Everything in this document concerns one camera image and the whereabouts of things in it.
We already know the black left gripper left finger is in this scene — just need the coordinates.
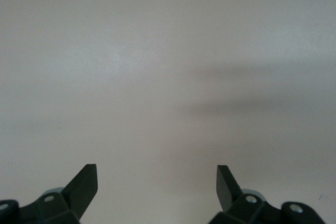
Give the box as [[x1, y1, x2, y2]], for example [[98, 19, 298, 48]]
[[0, 164, 99, 224]]

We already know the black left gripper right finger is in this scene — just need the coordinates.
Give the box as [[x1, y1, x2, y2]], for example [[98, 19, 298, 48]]
[[208, 165, 327, 224]]

